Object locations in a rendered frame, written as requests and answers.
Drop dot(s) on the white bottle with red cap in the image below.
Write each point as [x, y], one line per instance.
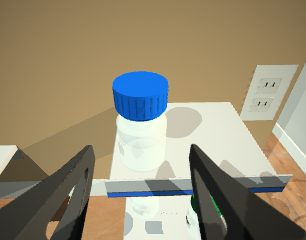
[144, 208]

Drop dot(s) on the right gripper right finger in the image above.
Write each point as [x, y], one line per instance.
[247, 216]

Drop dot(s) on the white bottle with green cap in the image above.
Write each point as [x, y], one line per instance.
[191, 222]

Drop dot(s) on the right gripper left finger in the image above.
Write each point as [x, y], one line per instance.
[27, 217]

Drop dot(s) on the white bottle with blue cap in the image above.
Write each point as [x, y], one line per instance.
[141, 98]

